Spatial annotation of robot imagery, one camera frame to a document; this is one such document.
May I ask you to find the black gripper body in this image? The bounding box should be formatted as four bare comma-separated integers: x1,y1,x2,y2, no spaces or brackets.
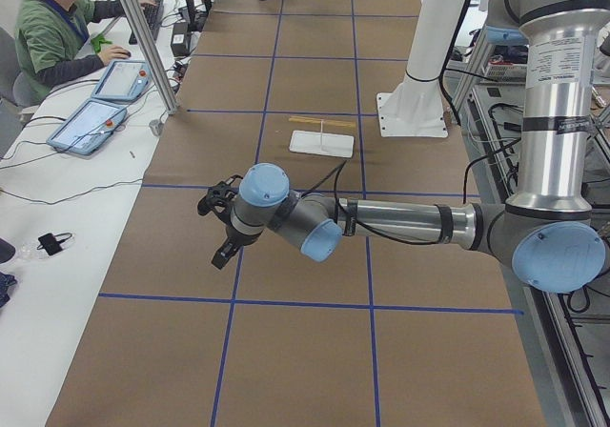
223,226,246,255

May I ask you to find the white wooden towel rack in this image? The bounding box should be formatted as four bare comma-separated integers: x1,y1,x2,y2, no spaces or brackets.
288,115,356,158

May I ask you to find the black power adapter box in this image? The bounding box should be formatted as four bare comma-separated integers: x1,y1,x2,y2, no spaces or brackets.
171,21,192,57

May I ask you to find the black keyboard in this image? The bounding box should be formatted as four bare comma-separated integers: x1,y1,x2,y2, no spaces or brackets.
141,0,164,41

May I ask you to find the small black device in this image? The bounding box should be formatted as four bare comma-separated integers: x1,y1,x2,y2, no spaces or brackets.
38,233,63,255

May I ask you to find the far blue teach pendant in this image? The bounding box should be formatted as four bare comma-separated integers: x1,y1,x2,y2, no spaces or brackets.
91,59,150,102

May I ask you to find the blue teach pendant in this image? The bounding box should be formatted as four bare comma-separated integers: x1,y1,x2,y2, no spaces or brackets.
91,59,150,102
46,98,127,156

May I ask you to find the green object on desk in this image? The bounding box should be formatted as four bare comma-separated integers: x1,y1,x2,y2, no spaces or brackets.
91,33,112,53

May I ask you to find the near blue teach pendant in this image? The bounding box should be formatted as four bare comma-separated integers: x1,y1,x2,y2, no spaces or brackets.
46,98,127,156

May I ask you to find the person in green shirt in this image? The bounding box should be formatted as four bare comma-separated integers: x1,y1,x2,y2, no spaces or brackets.
14,0,127,104

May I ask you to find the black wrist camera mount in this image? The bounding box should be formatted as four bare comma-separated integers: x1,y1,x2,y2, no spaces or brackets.
196,174,243,222

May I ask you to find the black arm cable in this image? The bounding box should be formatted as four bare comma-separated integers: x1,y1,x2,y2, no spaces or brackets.
300,159,473,245

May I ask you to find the aluminium frame post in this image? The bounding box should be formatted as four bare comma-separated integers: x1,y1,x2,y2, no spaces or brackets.
120,0,178,115

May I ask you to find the white pedestal column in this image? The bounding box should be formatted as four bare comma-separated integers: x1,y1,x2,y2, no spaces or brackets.
376,0,470,138

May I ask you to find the white wire basket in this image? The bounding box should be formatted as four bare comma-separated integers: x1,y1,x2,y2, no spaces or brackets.
483,60,527,82

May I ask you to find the aluminium frame table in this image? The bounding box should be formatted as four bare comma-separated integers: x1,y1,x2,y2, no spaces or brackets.
452,20,609,426

